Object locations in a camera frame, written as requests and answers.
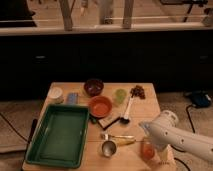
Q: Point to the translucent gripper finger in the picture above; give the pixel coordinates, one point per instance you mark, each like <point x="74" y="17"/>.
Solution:
<point x="163" y="155"/>

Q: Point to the orange apple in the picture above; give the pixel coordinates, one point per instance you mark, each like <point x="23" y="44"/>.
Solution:
<point x="147" y="150"/>

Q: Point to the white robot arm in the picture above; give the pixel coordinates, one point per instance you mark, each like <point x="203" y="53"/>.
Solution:
<point x="163" y="132"/>

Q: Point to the green plastic tray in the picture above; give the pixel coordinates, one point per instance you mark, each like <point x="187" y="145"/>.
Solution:
<point x="60" y="137"/>

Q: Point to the blue folded cloth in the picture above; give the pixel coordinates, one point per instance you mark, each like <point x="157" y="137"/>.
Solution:
<point x="145" y="127"/>

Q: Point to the black edged wooden block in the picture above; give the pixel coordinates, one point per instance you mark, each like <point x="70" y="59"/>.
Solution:
<point x="108" y="121"/>

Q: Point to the blue object on floor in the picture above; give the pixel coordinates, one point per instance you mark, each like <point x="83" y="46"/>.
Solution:
<point x="199" y="98"/>

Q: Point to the brown dried fruit pile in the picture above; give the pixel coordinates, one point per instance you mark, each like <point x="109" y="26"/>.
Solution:
<point x="138" y="91"/>

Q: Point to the green plastic cup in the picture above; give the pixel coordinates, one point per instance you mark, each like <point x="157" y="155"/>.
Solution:
<point x="120" y="96"/>

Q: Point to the orange bowl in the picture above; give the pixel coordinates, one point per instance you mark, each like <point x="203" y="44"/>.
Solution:
<point x="100" y="106"/>

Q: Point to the dark maroon bowl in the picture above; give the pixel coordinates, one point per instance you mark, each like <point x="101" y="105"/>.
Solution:
<point x="93" y="87"/>

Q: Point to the white cup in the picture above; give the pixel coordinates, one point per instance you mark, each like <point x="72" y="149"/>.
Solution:
<point x="55" y="95"/>

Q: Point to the metal measuring cup yellow handle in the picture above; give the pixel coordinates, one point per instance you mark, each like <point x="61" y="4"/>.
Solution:
<point x="109" y="147"/>

